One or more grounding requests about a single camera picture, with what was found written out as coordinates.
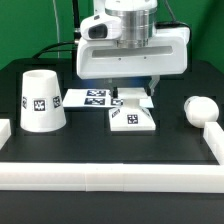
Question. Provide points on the white fence front wall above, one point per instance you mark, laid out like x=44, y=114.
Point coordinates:
x=112, y=177

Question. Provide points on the black pole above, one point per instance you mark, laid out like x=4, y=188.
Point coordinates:
x=76, y=19

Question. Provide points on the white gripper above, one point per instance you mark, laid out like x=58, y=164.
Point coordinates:
x=165, y=54

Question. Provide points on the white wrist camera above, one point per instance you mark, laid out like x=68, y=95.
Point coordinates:
x=101, y=27

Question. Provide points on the white lamp bulb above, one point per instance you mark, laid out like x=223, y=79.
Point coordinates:
x=200, y=109

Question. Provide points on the white lamp shade cone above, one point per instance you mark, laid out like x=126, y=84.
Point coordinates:
x=41, y=102

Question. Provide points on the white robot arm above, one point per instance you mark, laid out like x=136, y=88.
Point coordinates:
x=123, y=39

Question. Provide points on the white fence left wall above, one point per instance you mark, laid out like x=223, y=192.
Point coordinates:
x=5, y=131

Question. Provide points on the white lamp base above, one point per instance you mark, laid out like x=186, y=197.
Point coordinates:
x=131, y=116

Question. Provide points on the white marker card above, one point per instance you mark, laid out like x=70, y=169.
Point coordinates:
x=103, y=98

